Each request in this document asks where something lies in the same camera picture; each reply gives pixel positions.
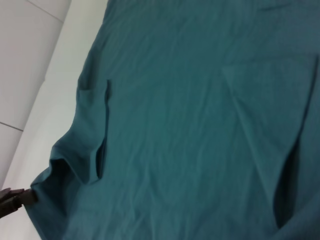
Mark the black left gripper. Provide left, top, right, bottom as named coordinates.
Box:
left=0, top=187, right=39, bottom=210

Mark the blue shirt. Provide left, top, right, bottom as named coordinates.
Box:
left=29, top=0, right=320, bottom=240

